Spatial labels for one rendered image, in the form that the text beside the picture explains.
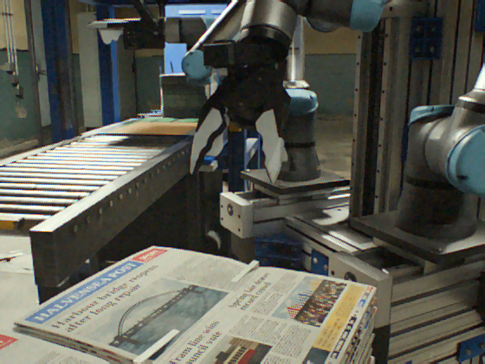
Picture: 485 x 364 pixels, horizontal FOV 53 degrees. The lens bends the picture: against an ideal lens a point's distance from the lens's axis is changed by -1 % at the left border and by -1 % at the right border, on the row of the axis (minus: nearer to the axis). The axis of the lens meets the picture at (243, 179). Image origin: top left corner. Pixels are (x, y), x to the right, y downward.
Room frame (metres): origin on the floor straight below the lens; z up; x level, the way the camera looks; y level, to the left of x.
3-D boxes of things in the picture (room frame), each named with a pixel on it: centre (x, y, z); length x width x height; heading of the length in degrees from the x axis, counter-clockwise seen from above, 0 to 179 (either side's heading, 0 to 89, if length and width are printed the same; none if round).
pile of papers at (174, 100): (3.19, 0.34, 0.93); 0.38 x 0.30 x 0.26; 172
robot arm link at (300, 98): (1.34, -0.14, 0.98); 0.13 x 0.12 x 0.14; 1
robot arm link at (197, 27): (1.46, 0.13, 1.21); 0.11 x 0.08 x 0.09; 91
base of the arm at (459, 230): (0.89, -0.37, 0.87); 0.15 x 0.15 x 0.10
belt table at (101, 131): (2.62, 0.42, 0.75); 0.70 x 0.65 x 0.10; 172
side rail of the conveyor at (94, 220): (1.57, 0.31, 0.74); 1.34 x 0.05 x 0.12; 172
